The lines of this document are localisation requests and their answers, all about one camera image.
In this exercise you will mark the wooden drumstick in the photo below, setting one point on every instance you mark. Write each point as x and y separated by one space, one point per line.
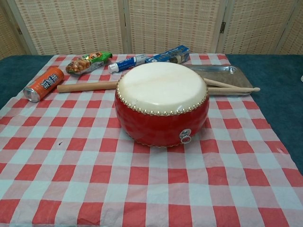
236 89
215 82

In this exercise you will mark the red Chinese drum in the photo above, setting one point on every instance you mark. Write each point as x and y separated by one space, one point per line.
161 123

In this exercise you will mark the brass screen hinge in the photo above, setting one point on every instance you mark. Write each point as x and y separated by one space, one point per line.
222 27

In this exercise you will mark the wooden rolling pin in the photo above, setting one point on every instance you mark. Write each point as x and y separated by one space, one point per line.
85 86

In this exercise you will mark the red white checkered tablecloth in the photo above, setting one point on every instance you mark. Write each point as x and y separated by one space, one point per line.
94 177

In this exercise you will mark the long blue carton box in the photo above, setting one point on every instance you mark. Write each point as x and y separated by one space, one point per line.
168 55

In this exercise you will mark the rectangular metal tray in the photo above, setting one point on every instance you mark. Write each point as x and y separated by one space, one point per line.
222 74

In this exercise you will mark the orange drink can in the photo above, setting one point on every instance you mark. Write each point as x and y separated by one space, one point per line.
45 84

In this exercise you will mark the woven folding screen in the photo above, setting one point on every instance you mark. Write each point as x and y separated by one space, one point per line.
170 23

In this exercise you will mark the blue white toothpaste tube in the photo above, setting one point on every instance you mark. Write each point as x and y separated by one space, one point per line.
126 63

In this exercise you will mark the green snack bag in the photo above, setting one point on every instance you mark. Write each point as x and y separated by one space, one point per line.
81 64

